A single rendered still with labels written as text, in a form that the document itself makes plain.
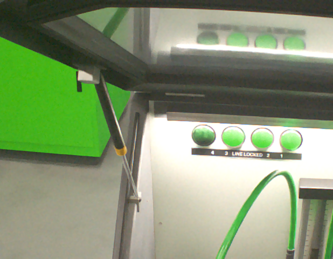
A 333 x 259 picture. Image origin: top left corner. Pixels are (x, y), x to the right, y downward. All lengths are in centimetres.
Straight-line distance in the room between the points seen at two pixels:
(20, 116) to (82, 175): 49
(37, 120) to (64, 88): 27
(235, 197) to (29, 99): 255
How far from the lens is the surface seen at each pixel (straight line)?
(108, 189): 384
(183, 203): 153
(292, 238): 145
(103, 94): 110
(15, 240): 351
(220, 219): 154
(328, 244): 142
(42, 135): 401
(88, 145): 395
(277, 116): 137
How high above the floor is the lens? 206
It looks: 28 degrees down
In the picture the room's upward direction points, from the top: 2 degrees counter-clockwise
